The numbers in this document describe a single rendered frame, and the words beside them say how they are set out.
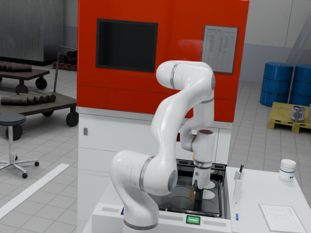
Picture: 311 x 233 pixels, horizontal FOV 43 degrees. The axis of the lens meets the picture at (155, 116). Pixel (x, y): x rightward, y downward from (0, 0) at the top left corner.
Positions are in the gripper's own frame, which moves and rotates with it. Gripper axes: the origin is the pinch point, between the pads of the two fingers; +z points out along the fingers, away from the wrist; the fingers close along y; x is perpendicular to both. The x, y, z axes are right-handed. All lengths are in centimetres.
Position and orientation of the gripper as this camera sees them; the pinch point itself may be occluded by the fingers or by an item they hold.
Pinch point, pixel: (198, 195)
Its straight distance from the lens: 191.4
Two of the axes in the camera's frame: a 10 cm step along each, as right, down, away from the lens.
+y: 5.4, -2.0, 8.2
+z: -0.7, 9.6, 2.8
